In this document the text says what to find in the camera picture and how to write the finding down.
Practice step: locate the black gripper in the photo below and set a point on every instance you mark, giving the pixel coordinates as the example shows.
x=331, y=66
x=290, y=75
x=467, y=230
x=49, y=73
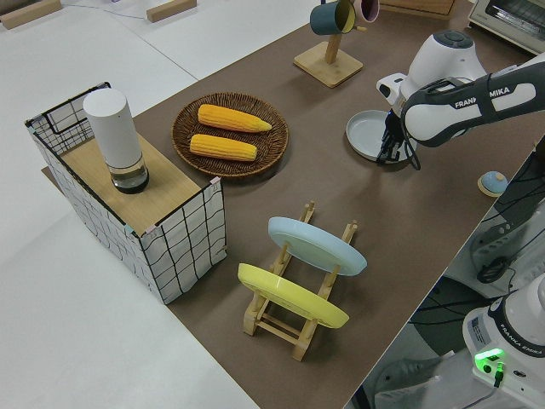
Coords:
x=394, y=125

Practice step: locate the gray round plate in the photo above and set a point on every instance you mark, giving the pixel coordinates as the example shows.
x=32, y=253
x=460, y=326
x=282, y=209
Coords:
x=366, y=132

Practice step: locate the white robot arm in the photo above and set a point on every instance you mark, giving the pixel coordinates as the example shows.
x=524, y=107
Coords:
x=511, y=324
x=443, y=55

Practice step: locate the light blue plate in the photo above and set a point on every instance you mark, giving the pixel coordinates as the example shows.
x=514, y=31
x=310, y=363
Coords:
x=311, y=243

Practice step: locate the yellow plate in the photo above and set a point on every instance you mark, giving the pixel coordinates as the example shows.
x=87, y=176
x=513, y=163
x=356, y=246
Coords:
x=289, y=294

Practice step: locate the brown table mat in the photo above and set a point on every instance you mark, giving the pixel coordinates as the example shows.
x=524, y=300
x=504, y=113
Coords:
x=340, y=204

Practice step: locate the wooden mug stand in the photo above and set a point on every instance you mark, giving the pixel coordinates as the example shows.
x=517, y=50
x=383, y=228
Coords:
x=328, y=68

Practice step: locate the blue dome lid wooden base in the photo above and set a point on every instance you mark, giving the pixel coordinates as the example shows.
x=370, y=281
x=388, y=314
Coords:
x=493, y=182

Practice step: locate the pink mug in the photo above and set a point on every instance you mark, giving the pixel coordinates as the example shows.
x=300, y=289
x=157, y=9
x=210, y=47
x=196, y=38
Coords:
x=368, y=8

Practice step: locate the dark teal mug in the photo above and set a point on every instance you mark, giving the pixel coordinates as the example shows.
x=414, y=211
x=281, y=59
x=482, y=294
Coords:
x=323, y=19

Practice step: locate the wooden drawer box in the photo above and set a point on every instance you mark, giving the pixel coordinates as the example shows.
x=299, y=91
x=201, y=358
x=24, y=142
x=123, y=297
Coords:
x=426, y=6

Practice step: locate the yellow corn cob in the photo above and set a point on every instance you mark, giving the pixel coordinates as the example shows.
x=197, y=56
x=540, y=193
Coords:
x=232, y=118
x=221, y=148

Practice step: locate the pink binder clip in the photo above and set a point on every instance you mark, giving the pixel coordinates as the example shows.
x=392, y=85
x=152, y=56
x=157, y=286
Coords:
x=151, y=231
x=216, y=182

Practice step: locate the white toaster oven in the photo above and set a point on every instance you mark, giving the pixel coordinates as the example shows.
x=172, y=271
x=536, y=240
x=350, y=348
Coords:
x=511, y=17

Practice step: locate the wooden dish rack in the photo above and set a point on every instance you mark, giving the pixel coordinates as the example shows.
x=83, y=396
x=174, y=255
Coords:
x=298, y=336

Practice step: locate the round wicker tray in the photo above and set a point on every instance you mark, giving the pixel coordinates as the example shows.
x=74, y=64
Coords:
x=183, y=140

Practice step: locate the wooden board lid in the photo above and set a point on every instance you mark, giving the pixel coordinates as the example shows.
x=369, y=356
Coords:
x=170, y=187

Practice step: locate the short wooden block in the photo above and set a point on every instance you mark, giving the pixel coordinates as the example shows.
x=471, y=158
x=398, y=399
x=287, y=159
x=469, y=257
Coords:
x=170, y=10

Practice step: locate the white cylindrical bottle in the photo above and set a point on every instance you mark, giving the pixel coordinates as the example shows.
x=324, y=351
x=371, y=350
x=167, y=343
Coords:
x=113, y=128

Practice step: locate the long wooden block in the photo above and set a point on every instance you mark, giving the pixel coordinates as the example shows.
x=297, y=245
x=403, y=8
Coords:
x=30, y=13

